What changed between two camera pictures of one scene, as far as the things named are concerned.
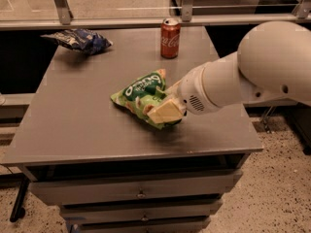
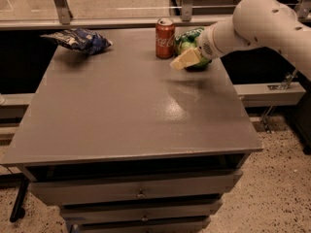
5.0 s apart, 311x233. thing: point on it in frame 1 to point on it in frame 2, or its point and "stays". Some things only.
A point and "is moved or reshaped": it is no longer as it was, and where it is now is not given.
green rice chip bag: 138,96 to 190,39
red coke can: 170,30 is moved or reshaped
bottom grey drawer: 155,225 stays
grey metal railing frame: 66,20 stays
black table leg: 17,212 stays
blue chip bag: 85,41 stays
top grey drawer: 92,190 stays
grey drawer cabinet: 110,171 stays
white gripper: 191,91 to 206,45
